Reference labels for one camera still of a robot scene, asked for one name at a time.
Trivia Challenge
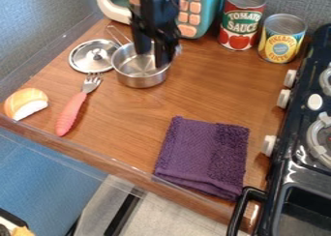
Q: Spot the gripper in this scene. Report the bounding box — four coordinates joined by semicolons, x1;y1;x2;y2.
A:
128;1;184;69

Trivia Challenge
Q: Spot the silver pot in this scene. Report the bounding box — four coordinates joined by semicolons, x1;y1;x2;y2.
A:
105;24;174;89

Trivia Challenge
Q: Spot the silver pot lid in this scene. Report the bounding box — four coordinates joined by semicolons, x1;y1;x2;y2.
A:
67;38;122;74

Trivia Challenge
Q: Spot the toy microwave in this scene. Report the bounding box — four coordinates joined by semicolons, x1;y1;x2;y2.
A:
93;0;226;40

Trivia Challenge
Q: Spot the red tomato can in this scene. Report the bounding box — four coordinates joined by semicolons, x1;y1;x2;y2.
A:
216;0;268;52

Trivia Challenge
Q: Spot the purple cloth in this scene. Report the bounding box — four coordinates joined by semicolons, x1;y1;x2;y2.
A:
152;115;252;202

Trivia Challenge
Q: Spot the yellow pineapple can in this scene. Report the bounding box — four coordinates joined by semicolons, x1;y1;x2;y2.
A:
256;13;310;65

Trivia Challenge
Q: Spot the toy bread roll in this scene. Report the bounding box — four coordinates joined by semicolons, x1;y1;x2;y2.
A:
2;87;51;122

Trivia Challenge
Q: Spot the toy stove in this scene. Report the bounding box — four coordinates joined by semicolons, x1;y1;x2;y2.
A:
225;22;331;236

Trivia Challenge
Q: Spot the fork with pink handle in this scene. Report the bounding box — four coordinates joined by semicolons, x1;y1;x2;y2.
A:
54;72;105;137

